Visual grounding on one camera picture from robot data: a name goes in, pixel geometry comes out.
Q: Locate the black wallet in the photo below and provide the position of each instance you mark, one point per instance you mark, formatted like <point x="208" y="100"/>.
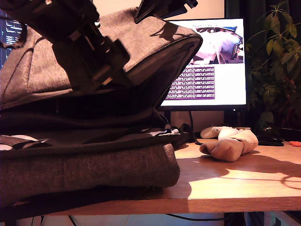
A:
<point x="270" y="142"/>

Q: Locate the small orange object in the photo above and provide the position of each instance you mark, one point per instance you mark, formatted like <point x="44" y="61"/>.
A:
<point x="295" y="143"/>

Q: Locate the white oval mouse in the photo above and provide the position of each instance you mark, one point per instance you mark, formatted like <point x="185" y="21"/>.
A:
<point x="207" y="134"/>

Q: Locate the monitor with dark code screen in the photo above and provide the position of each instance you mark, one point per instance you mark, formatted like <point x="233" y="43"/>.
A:
<point x="9" y="35"/>

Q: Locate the dark table leg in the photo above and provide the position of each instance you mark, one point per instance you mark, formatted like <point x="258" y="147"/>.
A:
<point x="234" y="220"/>

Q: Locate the monitor with white screen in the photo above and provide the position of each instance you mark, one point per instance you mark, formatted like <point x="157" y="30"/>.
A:
<point x="230" y="82"/>

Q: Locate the green leafy houseplant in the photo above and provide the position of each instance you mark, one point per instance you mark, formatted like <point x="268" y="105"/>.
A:
<point x="275" y="47"/>

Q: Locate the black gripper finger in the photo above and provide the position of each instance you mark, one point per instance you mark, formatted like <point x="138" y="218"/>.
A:
<point x="118" y="55"/>
<point x="150" y="8"/>
<point x="113" y="80"/>

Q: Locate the beige pair of socks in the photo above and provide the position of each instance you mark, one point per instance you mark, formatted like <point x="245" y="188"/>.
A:
<point x="230" y="148"/>

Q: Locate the grey fabric backpack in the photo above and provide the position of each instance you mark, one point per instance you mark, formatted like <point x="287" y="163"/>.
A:
<point x="70" y="164"/>

